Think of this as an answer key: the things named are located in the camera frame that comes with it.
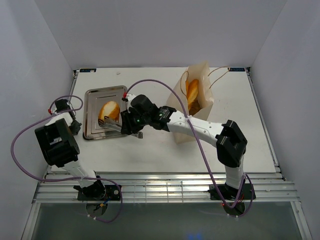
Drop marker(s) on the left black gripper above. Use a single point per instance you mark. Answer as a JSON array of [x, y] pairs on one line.
[[76, 128]]

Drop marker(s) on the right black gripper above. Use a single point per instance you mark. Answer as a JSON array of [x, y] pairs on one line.
[[128, 127]]

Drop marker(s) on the oval bread loaf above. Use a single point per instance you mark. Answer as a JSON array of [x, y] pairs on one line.
[[110, 110]]

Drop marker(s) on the metal tongs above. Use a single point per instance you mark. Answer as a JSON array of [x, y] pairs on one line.
[[112, 124]]

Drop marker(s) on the metal tray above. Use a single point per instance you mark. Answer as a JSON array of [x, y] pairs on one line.
[[94, 100]]

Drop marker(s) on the long baguette bread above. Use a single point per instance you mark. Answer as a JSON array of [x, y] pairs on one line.
[[192, 91], [187, 86]]

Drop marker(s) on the beige paper bag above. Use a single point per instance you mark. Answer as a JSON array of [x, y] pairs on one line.
[[205, 97]]

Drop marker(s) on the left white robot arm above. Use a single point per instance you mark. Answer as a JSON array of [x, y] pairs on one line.
[[60, 149]]

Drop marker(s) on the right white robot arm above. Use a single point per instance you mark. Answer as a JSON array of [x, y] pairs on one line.
[[227, 138]]

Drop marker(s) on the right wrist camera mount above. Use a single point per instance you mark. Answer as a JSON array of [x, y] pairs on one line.
[[127, 98]]

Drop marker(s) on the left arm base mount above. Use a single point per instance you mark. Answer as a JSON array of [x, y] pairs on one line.
[[112, 193]]

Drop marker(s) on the aluminium frame rail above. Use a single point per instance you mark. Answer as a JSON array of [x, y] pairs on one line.
[[167, 188]]

